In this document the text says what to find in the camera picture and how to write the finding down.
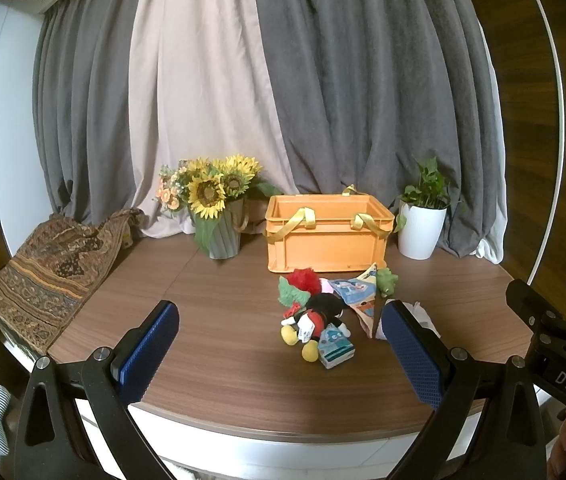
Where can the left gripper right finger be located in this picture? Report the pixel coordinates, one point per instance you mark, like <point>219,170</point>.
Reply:
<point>435,372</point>

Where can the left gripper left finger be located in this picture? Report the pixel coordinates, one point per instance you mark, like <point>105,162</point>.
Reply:
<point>139,354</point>

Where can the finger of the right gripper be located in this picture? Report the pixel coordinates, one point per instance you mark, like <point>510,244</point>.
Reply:
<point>529,306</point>

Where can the white fluffy slipper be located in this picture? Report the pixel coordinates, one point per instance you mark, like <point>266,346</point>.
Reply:
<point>420,315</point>

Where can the small printed soft block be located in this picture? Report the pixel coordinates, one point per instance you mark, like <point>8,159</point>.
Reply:
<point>334,347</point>

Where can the Mickey Mouse plush toy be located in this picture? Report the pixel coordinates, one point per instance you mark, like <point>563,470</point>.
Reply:
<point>304,325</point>

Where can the red green plush flower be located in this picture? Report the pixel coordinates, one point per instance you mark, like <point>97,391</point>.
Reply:
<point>298,287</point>

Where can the green plush frog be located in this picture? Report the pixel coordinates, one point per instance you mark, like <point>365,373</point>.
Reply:
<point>386,282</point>

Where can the patterned brown cloth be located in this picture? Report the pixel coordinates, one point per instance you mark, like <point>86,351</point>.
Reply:
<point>55,272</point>

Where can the white plant pot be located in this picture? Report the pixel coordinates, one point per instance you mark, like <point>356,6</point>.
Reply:
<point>421,232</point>

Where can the green pothos plant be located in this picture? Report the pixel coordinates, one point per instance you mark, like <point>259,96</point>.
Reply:
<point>432,191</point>

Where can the orange plastic crate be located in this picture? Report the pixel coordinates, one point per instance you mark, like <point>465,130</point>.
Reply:
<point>327,232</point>

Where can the sunflower bouquet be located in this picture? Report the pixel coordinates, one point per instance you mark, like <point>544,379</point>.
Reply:
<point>205,186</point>

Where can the beige curtain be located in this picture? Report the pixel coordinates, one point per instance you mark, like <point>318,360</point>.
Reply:
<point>199,86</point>

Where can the grey curtain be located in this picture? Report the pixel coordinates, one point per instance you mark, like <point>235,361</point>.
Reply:
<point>362,88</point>

